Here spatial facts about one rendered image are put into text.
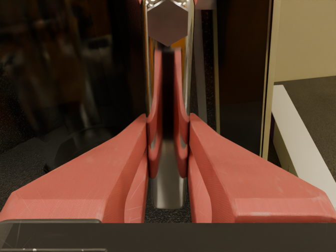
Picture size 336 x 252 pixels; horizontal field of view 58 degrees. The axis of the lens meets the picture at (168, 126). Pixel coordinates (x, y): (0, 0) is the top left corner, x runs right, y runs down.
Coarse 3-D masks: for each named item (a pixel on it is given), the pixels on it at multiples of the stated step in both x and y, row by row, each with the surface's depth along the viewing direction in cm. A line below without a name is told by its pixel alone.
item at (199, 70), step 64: (0, 0) 13; (64, 0) 13; (128, 0) 13; (256, 0) 13; (0, 64) 15; (64, 64) 15; (128, 64) 15; (192, 64) 15; (256, 64) 15; (0, 128) 17; (64, 128) 17; (256, 128) 17; (0, 192) 20
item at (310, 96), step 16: (288, 80) 60; (304, 80) 59; (320, 80) 59; (304, 96) 54; (320, 96) 54; (304, 112) 50; (320, 112) 50; (320, 128) 46; (272, 144) 44; (320, 144) 43; (272, 160) 41
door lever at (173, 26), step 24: (144, 0) 9; (168, 0) 8; (192, 0) 9; (144, 24) 9; (168, 24) 8; (192, 24) 9; (144, 48) 9; (168, 48) 9; (192, 48) 10; (144, 72) 10; (168, 72) 10; (168, 96) 10; (168, 120) 11; (168, 144) 11; (168, 168) 12; (168, 192) 12
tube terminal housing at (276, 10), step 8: (280, 0) 14; (272, 24) 15; (272, 32) 15; (272, 40) 15; (272, 48) 16; (272, 56) 16; (272, 64) 16; (272, 72) 16; (272, 80) 17; (272, 88) 17; (264, 128) 18; (264, 136) 19; (264, 144) 19; (264, 152) 19
